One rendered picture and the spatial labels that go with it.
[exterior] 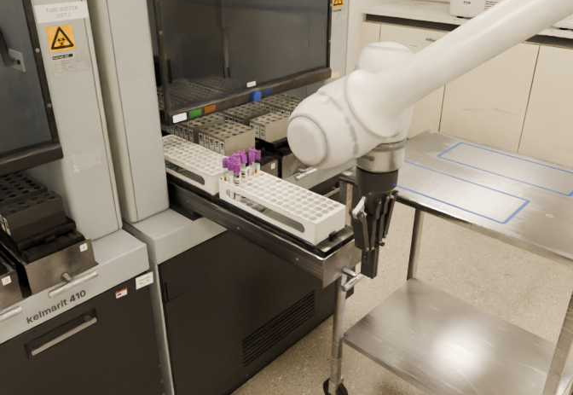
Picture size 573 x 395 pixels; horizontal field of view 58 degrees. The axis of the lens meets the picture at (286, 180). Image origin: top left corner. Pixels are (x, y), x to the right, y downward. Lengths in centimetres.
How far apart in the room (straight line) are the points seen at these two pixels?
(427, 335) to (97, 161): 107
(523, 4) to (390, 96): 19
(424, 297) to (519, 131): 173
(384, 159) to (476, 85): 252
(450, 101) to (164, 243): 252
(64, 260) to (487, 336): 121
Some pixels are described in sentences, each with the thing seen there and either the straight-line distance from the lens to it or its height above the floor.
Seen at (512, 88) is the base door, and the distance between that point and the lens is 329.
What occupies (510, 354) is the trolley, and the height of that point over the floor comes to 28.
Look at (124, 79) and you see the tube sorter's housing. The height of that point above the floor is 109.
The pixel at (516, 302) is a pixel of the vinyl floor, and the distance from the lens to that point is 238.
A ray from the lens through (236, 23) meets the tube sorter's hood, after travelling 135.
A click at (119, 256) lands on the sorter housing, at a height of 73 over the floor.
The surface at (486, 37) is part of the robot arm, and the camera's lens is 70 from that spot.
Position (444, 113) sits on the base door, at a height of 32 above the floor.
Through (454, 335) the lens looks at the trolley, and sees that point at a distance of 171.
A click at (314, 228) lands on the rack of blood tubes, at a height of 85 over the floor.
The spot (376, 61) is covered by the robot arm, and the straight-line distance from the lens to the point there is 83.
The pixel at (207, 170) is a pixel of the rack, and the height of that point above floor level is 86.
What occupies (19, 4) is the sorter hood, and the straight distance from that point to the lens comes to 107.
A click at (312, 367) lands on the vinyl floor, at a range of 193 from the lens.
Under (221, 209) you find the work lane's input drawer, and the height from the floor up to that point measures 80.
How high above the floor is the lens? 138
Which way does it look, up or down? 26 degrees down
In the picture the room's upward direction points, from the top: straight up
